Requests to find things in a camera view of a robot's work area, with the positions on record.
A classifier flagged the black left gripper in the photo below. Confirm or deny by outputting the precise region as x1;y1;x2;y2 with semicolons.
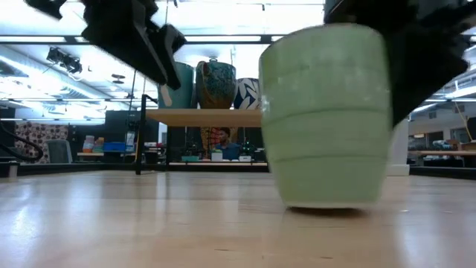
81;0;187;90

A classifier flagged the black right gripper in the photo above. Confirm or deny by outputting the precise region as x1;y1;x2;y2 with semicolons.
323;0;476;127

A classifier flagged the grey teal mug white inside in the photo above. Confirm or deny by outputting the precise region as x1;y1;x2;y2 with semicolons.
158;61;197;110

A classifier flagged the teal brown glazed mug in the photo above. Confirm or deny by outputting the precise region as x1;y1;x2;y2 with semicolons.
195;59;237;109

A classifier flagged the white blue patterned mug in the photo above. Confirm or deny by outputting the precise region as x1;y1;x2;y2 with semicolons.
233;77;261;110

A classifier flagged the green mug white handle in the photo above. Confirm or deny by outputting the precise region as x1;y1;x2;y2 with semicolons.
259;22;395;209

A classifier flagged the wooden background table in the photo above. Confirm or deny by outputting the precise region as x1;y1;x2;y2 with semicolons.
408;149;476;157

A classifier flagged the white hexagonal planter pot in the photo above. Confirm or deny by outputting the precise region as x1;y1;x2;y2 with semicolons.
386;118;410;176

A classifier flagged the black ceiling track light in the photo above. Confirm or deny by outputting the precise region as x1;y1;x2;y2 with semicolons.
46;47;83;74

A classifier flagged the blue storage bin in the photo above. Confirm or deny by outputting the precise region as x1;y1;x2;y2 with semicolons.
103;141;126;153

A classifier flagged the person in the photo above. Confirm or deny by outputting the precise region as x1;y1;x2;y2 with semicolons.
213;127;242;162

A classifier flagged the grey office chair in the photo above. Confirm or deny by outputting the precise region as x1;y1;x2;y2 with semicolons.
46;139;74;165

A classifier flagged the yellow hanging cable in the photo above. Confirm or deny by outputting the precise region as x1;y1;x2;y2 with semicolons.
455;102;472;132

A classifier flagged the black overhead frame bar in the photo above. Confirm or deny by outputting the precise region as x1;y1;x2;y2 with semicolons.
0;35;476;45

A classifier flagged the black aluminium rig frame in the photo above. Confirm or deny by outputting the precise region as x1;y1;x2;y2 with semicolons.
0;160;476;180

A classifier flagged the thick black cable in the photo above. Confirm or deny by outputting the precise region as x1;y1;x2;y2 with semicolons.
0;121;45;163

